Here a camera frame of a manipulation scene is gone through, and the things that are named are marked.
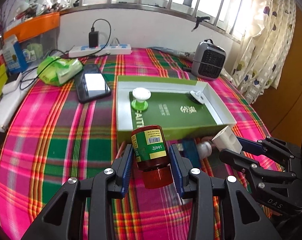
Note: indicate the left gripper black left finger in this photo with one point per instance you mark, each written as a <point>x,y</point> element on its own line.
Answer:
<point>63,216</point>

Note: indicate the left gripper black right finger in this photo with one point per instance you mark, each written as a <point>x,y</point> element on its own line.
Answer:
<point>240,215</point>

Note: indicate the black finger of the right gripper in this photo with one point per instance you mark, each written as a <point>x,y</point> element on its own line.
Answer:
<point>270,147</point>
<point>254,172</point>

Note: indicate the white USB charger plug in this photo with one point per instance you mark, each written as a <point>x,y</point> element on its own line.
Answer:
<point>226,140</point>

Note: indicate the red medicine bottle green label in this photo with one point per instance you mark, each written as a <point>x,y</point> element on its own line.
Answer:
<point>152,157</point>

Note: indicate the blue USB card reader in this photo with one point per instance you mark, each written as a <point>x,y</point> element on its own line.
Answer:
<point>191,152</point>

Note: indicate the pink green plaid blanket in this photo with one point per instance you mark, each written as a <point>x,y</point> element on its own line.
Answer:
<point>53,137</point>

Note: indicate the floral white curtain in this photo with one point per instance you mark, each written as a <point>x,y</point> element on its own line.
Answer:
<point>264,47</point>

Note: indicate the green and white shallow box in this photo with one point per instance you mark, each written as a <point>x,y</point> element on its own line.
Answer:
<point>172,107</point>

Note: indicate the grey mini heater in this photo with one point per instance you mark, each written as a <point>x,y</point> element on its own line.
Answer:
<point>208,60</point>

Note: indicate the grey floral folded cloth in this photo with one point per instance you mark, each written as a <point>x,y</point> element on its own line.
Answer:
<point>180,54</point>

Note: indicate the black smartphone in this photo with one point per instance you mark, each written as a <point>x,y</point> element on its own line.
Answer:
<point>90,84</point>

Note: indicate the white knob green base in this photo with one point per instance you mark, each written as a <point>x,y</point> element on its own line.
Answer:
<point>141,95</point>

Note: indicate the green tissue pack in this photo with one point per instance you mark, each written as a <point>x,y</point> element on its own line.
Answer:
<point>56,71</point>

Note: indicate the white small device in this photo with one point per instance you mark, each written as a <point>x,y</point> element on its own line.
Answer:
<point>12,83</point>

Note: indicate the white power strip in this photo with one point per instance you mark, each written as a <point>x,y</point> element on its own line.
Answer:
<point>83,51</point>

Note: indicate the blue white carton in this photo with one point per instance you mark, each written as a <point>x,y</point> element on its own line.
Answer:
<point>13,55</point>

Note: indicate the black power adapter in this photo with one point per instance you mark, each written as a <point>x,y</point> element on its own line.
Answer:
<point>93,38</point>

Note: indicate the orange lidded storage bin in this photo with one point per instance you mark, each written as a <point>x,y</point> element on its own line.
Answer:
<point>37,37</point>

